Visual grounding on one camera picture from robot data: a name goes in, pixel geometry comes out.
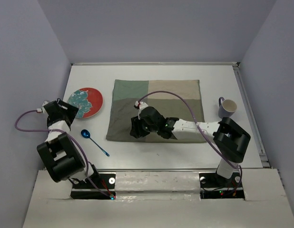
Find purple ceramic mug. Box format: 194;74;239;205
218;97;237;118

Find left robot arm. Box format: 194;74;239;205
37;99;101;188

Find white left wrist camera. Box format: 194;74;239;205
36;100;50;114

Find red floral plate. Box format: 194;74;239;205
67;87;103;119

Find blue metallic spoon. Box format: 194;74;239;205
80;129;110;157

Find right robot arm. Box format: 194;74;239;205
130;106;251;186

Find green patchwork cloth placemat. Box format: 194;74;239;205
106;80;205;143

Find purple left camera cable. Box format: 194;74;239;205
14;109;114;199

